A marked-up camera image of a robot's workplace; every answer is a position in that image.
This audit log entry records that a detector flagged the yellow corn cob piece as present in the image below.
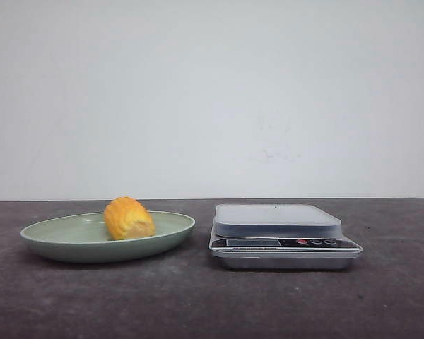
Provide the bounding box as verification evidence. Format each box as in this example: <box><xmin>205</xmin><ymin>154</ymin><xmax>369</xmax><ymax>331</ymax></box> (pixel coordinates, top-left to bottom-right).
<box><xmin>103</xmin><ymin>196</ymin><xmax>155</xmax><ymax>240</ymax></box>

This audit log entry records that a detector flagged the silver digital kitchen scale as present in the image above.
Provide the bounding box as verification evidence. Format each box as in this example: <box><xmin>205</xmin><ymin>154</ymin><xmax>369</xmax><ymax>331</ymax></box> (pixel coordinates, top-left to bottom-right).
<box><xmin>209</xmin><ymin>204</ymin><xmax>363</xmax><ymax>270</ymax></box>

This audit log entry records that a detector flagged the light green plate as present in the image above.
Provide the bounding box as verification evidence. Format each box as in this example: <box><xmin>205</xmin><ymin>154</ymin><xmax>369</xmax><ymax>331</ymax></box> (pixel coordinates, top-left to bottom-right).
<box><xmin>20</xmin><ymin>211</ymin><xmax>195</xmax><ymax>263</ymax></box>

